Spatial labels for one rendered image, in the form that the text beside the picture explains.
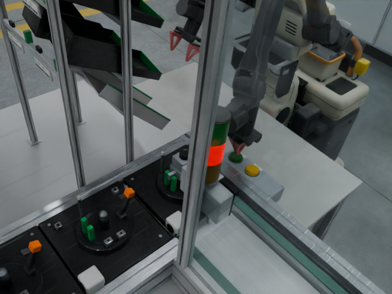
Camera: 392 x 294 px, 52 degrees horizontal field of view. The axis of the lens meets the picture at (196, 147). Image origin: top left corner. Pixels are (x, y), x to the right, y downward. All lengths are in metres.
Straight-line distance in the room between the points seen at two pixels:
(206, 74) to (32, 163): 0.91
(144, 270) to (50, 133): 0.69
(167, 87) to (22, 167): 0.66
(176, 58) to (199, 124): 2.89
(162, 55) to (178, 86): 1.88
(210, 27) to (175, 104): 1.05
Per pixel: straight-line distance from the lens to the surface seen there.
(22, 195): 1.32
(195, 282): 1.00
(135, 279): 1.00
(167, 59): 3.51
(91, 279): 0.97
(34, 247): 0.94
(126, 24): 0.98
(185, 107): 1.59
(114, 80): 1.26
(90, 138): 1.46
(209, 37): 0.58
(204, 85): 0.61
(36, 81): 3.30
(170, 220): 1.05
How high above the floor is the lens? 1.84
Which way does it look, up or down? 44 degrees down
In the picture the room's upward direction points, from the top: 7 degrees clockwise
